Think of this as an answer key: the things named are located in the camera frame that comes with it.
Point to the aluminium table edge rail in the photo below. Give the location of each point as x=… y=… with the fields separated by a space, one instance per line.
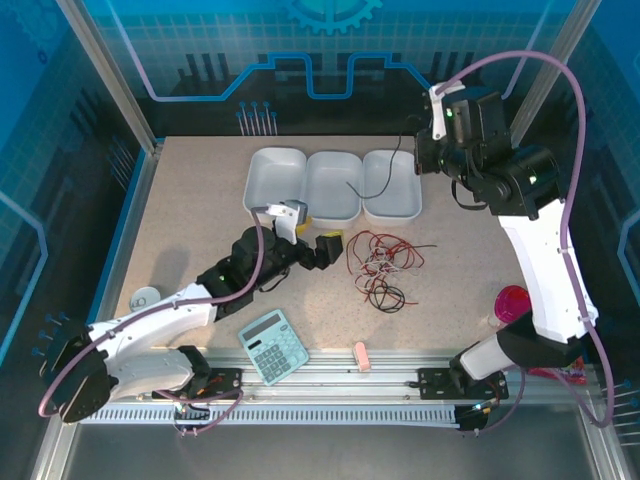
x=135 y=210

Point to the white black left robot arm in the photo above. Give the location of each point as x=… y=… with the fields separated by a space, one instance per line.
x=150 y=320

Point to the aluminium mounting rail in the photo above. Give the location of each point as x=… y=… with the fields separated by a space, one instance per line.
x=340 y=385

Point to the pink eraser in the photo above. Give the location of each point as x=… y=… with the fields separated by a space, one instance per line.
x=362 y=356

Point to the white round tape roll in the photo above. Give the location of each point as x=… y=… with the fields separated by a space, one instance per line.
x=145 y=299

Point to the aluminium frame post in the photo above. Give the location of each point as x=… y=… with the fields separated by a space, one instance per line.
x=111 y=75
x=537 y=100

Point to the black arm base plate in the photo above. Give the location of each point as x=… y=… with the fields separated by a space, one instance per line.
x=227 y=380
x=432 y=382

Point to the white plastic bin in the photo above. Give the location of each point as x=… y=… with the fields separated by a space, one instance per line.
x=275 y=175
x=332 y=190
x=400 y=200

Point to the colourful snack packet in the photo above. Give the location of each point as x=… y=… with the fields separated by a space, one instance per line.
x=570 y=372

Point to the cup with magenta lid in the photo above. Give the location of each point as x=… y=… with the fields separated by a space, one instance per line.
x=512 y=302

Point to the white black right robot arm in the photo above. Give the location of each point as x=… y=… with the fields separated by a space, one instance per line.
x=545 y=270

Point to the teal calculator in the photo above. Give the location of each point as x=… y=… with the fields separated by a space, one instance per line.
x=272 y=347

